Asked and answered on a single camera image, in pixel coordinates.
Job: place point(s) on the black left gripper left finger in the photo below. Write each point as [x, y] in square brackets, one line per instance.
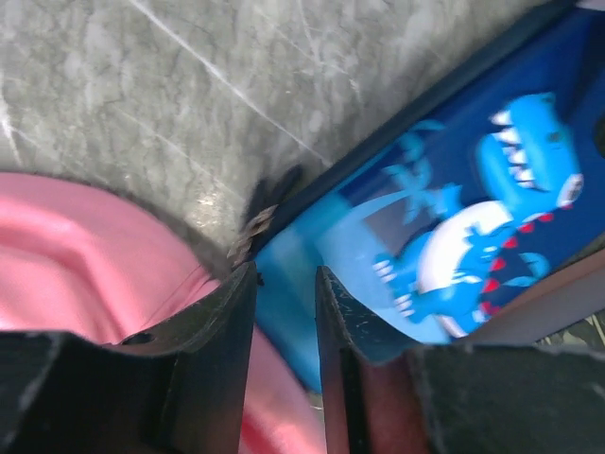
[177, 387]

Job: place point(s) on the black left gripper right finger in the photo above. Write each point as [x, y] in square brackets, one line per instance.
[384, 393]

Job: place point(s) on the pink school backpack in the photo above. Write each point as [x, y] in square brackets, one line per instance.
[80, 259]

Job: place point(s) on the blue pencil case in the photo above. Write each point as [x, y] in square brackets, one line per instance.
[468, 196]

